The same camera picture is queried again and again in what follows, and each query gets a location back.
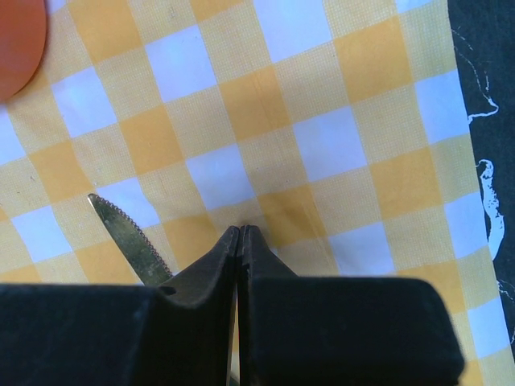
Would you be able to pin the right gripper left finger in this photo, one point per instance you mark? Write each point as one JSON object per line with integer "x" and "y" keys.
{"x": 178, "y": 333}

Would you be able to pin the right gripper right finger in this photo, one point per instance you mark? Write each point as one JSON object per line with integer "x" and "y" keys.
{"x": 298, "y": 330}

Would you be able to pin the black handled table knife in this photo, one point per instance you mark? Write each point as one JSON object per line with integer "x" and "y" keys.
{"x": 141, "y": 255}

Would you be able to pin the yellow checkered tablecloth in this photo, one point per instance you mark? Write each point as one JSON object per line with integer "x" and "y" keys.
{"x": 337, "y": 127}

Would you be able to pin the orange translucent cup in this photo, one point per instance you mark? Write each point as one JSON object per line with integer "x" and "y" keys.
{"x": 23, "y": 35}

